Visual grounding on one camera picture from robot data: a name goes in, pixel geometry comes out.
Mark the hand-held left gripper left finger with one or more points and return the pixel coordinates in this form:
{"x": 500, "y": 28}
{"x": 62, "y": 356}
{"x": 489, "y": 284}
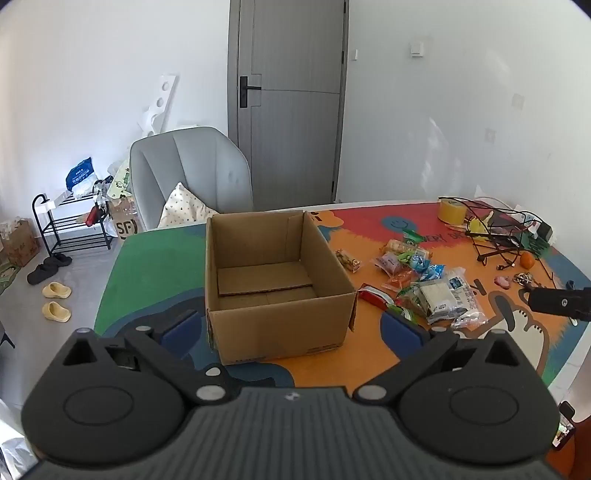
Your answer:
{"x": 181, "y": 333}

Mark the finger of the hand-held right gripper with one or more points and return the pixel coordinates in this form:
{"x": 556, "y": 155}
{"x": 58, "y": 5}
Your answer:
{"x": 554, "y": 302}

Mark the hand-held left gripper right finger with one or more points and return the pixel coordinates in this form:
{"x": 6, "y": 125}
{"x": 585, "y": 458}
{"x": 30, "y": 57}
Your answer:
{"x": 400, "y": 331}

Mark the green and white snack packet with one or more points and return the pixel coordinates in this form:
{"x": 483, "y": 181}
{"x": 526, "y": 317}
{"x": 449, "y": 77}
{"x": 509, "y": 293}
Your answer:
{"x": 408, "y": 301}

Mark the large white snack packet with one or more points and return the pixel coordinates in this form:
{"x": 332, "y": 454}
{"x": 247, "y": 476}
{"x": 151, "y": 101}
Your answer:
{"x": 443, "y": 297}

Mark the blue packet with green strip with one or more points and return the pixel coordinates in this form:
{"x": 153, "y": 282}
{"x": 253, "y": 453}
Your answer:
{"x": 434, "y": 273}

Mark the pink snack packet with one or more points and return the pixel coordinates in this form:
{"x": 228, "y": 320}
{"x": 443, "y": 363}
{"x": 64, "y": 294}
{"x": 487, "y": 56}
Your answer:
{"x": 387, "y": 264}

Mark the rice cracker packet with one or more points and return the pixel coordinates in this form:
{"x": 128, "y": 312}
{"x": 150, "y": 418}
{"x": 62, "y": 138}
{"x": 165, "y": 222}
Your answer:
{"x": 406, "y": 249}

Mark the bunch of keys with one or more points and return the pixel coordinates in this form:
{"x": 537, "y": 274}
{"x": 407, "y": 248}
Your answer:
{"x": 524, "y": 278}

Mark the red snack packet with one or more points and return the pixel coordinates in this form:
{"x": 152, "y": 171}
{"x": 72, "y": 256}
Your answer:
{"x": 375, "y": 295}

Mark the orange fruit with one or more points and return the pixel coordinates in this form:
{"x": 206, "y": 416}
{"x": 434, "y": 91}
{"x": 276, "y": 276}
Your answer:
{"x": 527, "y": 260}

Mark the orange snack packet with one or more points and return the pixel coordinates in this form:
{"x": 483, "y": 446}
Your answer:
{"x": 400, "y": 279}

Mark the clear snack packet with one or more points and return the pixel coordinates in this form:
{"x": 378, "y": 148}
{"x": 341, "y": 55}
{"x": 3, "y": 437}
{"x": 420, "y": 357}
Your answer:
{"x": 468, "y": 320}

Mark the black charger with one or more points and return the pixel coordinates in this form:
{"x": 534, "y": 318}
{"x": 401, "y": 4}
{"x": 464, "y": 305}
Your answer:
{"x": 546, "y": 230}

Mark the white and blue snack packet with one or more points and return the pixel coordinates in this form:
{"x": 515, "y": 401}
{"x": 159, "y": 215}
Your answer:
{"x": 456, "y": 280}

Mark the small biscuit packet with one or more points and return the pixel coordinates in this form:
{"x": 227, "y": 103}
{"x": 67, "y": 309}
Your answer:
{"x": 347, "y": 261}

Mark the small red white wrapper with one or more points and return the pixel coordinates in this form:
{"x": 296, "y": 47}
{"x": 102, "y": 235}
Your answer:
{"x": 459, "y": 226}

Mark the phone on stand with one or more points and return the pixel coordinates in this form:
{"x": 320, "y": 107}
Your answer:
{"x": 564, "y": 424}

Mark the printed brown shipping box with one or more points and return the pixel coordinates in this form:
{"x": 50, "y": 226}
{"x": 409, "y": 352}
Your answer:
{"x": 124, "y": 221}

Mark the cream dotted pillow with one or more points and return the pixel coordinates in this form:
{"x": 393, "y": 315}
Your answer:
{"x": 182, "y": 207}

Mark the yellow slipper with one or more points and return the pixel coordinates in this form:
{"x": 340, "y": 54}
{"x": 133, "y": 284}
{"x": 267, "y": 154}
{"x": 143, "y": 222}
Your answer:
{"x": 56, "y": 312}
{"x": 56, "y": 290}

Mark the yellow tape roll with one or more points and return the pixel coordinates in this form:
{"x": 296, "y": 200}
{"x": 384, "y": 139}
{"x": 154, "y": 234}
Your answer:
{"x": 453, "y": 211}

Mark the black slipper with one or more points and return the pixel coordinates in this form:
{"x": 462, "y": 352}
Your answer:
{"x": 59, "y": 261}
{"x": 41, "y": 275}

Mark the black shoe rack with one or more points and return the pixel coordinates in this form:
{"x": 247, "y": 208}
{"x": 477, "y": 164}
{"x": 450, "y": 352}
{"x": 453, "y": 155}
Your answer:
{"x": 69, "y": 230}

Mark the green patterned bag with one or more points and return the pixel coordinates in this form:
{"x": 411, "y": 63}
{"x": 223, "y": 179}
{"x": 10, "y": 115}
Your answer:
{"x": 119, "y": 180}

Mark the grey upholstered chair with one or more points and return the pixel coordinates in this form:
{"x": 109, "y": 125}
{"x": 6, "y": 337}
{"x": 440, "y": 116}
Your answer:
{"x": 194, "y": 161}

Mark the brown cardboard box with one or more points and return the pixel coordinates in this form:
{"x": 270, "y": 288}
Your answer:
{"x": 18, "y": 244}

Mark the blue plastic bag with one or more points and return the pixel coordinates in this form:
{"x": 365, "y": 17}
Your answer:
{"x": 79, "y": 175}

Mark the silver foil bag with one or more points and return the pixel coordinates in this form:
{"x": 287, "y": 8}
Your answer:
{"x": 14, "y": 443}

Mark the grey door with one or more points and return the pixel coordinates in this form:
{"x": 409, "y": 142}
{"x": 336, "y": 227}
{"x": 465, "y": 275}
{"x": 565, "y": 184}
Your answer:
{"x": 295, "y": 129}

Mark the white foam board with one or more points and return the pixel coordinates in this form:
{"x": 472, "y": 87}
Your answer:
{"x": 159, "y": 101}

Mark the white wall socket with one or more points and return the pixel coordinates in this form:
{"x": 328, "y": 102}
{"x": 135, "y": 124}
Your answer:
{"x": 490, "y": 135}
{"x": 518, "y": 100}

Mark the white light switch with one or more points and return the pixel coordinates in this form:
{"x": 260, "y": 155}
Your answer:
{"x": 416, "y": 49}

